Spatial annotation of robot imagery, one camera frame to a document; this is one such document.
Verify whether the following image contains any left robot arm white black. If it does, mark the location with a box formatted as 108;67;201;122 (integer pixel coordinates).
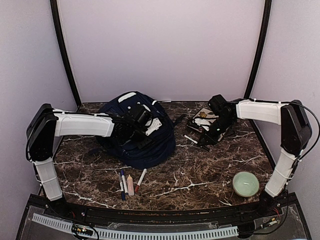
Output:
25;103;162;218

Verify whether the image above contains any white slotted cable duct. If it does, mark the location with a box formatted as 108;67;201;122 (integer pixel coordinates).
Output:
31;213;239;240

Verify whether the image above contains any grey slim pen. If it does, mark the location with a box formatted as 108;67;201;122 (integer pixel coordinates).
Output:
118;172;126;201

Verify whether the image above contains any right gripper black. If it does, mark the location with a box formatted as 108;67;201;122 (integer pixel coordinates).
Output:
197;115;236;147

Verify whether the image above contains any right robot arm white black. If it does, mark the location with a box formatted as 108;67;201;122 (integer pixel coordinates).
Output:
197;94;313;199

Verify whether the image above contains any white marker black cap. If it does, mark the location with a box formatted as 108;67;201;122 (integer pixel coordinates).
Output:
183;135;198;145

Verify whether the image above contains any right black frame post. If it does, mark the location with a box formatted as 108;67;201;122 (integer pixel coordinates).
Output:
242;0;273;101

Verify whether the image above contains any left black frame post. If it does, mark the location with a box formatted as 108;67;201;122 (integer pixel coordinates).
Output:
49;0;82;108

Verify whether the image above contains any blue capped white pen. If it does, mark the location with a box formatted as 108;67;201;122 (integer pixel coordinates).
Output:
120;169;129;195

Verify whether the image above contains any black curved front rail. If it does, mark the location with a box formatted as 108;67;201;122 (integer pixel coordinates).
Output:
46;201;284;225

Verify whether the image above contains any small green circuit board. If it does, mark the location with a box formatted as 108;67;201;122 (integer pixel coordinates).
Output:
71;224;95;237

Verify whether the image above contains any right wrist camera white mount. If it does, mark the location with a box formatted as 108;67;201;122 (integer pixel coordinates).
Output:
186;117;212;133

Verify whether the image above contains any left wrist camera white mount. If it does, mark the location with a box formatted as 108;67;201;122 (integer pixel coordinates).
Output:
145;118;162;136

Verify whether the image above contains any pale green ceramic bowl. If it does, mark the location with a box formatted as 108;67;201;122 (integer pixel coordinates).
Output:
232;171;260;198

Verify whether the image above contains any black frame post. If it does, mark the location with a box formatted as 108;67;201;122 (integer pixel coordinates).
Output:
49;0;82;108
242;0;273;101

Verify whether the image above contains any pale peach highlighter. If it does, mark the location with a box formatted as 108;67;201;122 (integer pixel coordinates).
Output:
127;174;135;196

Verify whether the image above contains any white marker red cap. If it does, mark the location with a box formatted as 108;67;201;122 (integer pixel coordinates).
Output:
134;168;147;194

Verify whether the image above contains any navy blue student backpack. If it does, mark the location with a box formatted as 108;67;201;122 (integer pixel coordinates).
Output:
96;91;185;170

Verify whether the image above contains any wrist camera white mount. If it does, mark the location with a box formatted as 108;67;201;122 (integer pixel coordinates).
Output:
186;117;212;133
145;118;162;136

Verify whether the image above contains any square floral ceramic plate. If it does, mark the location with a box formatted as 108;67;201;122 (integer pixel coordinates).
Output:
188;107;236;141

